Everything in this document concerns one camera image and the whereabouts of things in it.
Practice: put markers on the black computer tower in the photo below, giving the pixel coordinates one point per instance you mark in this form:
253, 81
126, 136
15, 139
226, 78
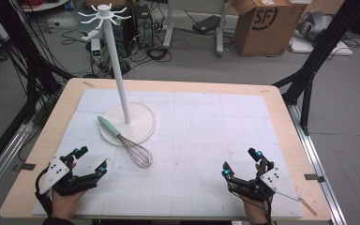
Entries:
143, 28

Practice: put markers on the round white table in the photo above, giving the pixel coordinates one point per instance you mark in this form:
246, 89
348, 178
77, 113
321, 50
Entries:
43, 5

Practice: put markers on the white power strip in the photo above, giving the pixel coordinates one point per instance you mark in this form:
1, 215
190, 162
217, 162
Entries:
89, 36

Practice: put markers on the grey bag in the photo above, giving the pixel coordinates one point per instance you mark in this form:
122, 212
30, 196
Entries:
314, 26

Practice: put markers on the white power supply unit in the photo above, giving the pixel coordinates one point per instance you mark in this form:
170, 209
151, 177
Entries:
96, 50

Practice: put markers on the brown cardboard box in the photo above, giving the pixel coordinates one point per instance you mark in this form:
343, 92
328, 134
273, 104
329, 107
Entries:
262, 36

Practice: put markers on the person's left hand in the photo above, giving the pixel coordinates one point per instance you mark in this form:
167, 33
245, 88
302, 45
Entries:
62, 204

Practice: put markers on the aluminium rail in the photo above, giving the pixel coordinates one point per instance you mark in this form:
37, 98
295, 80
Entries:
312, 156
3, 156

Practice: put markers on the black tape piece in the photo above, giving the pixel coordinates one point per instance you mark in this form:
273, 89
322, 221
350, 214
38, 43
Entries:
314, 177
28, 166

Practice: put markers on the person's right hand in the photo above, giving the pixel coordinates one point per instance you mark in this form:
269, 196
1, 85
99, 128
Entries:
256, 212

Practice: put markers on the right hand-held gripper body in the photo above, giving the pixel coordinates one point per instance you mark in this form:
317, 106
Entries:
275, 181

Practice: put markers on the white utensil hook stand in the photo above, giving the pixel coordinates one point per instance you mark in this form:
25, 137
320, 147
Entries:
118, 78

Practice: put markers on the black metal frame stand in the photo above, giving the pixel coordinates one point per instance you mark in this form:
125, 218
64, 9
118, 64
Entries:
318, 47
22, 47

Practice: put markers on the white grid mat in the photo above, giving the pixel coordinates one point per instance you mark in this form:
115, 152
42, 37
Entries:
200, 140

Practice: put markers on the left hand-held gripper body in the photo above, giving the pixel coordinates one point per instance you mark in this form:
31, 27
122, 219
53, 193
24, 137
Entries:
54, 172

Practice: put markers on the tan tape strip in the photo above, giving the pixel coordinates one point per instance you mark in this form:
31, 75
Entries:
308, 207

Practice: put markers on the white flat board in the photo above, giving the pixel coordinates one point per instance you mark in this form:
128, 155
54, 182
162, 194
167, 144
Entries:
325, 48

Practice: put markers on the black flat box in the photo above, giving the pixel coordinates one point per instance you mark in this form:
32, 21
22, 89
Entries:
206, 24

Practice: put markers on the white metal stand leg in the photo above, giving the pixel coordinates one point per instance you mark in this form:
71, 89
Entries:
168, 28
220, 37

